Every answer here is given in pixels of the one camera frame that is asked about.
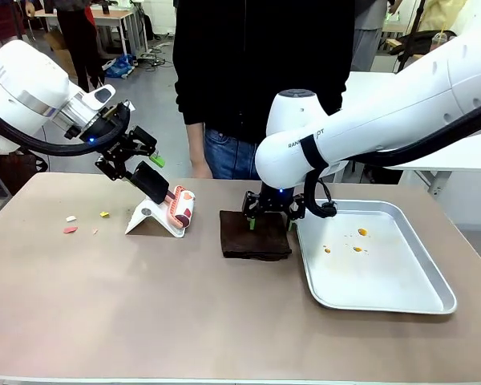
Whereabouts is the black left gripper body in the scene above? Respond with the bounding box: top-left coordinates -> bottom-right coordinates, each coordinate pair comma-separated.
81,119 -> 140,162

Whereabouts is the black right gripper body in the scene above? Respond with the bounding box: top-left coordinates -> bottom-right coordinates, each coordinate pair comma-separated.
258,184 -> 298,213

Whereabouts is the dark brown cloth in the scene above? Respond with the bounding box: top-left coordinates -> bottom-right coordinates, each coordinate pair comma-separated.
219,209 -> 293,260

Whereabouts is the pink lint roller black handle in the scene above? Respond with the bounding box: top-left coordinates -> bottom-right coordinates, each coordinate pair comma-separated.
131,160 -> 196,237

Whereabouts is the person's right forearm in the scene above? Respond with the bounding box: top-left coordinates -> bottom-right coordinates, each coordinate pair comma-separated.
185,122 -> 208,166

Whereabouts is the person's right hand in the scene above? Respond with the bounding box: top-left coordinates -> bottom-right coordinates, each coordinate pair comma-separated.
190,159 -> 213,180

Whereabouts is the white folded roller stand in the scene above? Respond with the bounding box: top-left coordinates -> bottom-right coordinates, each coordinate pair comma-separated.
124,196 -> 188,240

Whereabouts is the blue plastic bag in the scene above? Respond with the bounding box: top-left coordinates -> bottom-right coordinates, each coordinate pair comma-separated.
103,54 -> 136,80

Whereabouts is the brown cardboard box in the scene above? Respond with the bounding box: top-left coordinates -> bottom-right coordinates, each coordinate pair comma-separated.
43,30 -> 78,79

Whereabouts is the bystander in black trousers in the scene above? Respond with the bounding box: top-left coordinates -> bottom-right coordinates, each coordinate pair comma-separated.
55,0 -> 106,94

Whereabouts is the silver metal tray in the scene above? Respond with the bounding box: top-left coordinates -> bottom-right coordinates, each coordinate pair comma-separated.
295,199 -> 458,315

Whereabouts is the wooden top desk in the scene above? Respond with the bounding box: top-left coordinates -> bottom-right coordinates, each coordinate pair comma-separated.
34,7 -> 148,59

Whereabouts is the person in black sweater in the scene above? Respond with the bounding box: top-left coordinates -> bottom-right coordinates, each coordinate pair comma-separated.
172,0 -> 356,180

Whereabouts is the bystander in maroon top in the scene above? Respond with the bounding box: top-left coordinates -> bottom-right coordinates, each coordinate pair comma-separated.
0,0 -> 37,46

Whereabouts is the large white table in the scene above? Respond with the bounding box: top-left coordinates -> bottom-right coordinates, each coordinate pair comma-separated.
344,71 -> 481,194

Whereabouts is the bystander in grey trousers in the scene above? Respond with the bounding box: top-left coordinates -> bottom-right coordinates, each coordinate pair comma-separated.
350,0 -> 389,74

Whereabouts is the black jacket on counter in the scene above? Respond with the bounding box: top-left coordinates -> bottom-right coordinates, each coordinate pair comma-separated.
390,30 -> 458,58

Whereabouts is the black stand pole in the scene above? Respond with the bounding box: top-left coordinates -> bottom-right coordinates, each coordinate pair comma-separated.
395,0 -> 426,75

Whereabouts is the bystander in yellow top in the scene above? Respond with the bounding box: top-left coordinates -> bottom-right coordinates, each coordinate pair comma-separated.
418,0 -> 468,34

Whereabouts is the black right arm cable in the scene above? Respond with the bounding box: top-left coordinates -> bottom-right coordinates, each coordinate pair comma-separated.
302,120 -> 481,220

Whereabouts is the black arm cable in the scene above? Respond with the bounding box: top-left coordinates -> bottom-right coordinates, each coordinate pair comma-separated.
302,120 -> 481,220
0,110 -> 131,158

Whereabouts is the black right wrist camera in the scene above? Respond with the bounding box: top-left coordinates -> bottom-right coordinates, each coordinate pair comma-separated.
318,200 -> 338,220

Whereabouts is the black strap on arm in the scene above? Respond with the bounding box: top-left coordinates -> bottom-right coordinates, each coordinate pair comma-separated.
299,134 -> 329,170

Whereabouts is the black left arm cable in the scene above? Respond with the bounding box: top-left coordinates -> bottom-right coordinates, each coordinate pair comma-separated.
0,110 -> 131,158

